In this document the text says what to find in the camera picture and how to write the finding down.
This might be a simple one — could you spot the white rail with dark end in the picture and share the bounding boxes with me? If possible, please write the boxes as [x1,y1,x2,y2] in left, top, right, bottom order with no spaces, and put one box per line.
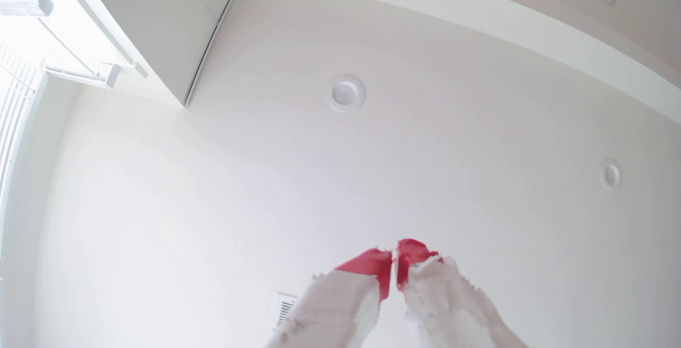
[0,0,54,18]

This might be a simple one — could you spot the round recessed ceiling light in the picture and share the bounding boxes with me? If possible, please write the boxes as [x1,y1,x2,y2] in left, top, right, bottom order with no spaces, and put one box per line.
[599,158,623,191]
[326,74,366,114]

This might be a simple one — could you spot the white ceiling air vent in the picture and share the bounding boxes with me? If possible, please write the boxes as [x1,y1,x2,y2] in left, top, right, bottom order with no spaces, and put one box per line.
[273,292,299,331]

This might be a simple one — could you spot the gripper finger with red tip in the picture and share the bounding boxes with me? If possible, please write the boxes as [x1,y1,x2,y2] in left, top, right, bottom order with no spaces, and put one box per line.
[397,239,527,348]
[266,248,393,348]

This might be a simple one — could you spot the white blinds headrail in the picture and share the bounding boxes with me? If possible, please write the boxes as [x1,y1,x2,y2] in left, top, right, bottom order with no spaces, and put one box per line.
[44,61,121,89]

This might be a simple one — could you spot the white window blinds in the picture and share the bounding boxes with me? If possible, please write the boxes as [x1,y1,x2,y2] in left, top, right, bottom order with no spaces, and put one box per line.
[0,45,44,242]

